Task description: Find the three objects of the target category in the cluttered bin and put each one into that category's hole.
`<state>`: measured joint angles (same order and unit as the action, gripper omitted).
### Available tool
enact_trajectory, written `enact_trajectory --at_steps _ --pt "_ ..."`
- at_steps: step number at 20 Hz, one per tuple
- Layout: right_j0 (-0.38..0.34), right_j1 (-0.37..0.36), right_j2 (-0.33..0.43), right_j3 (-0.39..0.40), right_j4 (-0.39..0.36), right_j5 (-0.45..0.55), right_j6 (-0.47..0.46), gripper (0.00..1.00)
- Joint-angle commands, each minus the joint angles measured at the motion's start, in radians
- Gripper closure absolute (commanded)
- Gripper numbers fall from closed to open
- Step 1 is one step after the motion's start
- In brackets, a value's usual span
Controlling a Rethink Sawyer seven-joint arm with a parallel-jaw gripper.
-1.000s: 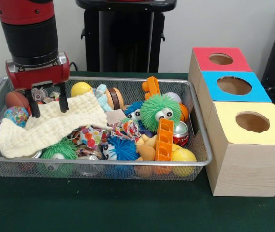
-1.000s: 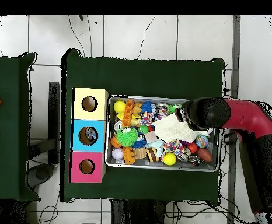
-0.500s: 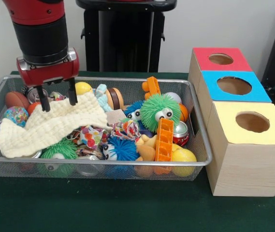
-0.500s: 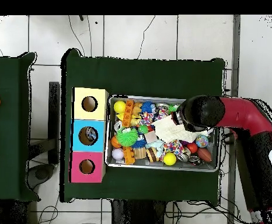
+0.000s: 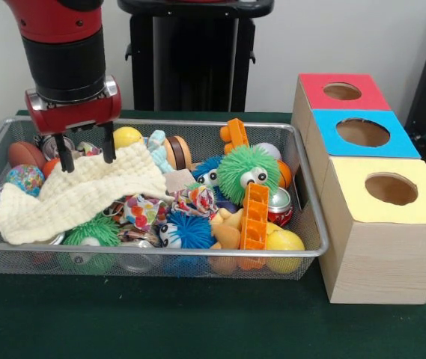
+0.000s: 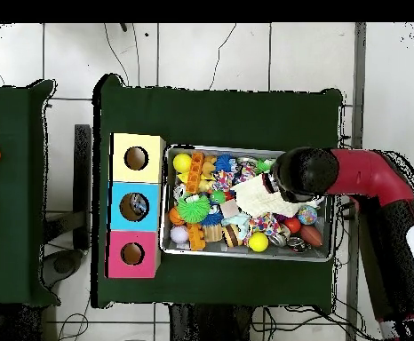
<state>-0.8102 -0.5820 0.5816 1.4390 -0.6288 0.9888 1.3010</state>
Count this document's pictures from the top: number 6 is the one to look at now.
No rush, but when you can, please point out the dark green table cloth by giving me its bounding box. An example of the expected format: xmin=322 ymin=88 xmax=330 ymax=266
xmin=0 ymin=78 xmax=62 ymax=307
xmin=91 ymin=73 xmax=344 ymax=309

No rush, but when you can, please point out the silver mesh bin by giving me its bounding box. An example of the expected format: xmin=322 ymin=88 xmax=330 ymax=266
xmin=158 ymin=143 xmax=337 ymax=263

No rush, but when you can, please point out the white ball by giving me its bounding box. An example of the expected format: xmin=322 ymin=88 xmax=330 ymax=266
xmin=169 ymin=225 xmax=189 ymax=244

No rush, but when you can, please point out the cream knitted cloth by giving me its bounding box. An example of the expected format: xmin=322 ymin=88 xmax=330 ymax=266
xmin=230 ymin=173 xmax=322 ymax=218

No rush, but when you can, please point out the orange toy basketball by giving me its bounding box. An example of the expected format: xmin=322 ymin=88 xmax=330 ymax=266
xmin=168 ymin=207 xmax=186 ymax=226

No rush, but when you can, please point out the wooden box with three holes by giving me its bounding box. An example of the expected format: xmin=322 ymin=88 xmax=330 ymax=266
xmin=104 ymin=132 xmax=167 ymax=280

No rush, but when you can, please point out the green spiky toy with eyes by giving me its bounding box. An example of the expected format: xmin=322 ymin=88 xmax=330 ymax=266
xmin=176 ymin=194 xmax=211 ymax=225

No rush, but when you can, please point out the yellow ball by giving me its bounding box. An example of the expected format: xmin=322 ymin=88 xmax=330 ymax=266
xmin=171 ymin=152 xmax=193 ymax=174
xmin=248 ymin=231 xmax=269 ymax=253

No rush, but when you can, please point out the colourful globe ball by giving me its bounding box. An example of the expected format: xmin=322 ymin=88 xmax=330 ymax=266
xmin=296 ymin=204 xmax=318 ymax=226

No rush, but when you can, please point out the yellow black striped plush toy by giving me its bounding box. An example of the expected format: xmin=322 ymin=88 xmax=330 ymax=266
xmin=221 ymin=223 xmax=243 ymax=248

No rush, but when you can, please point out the orange plastic building block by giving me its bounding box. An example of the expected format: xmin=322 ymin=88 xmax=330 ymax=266
xmin=186 ymin=222 xmax=207 ymax=251
xmin=186 ymin=151 xmax=205 ymax=194

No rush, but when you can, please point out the crushed clear plastic bottle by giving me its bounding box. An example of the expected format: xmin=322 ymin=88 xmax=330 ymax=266
xmin=129 ymin=194 xmax=148 ymax=215

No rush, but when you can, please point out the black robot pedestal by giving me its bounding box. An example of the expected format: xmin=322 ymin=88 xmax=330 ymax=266
xmin=169 ymin=302 xmax=254 ymax=341

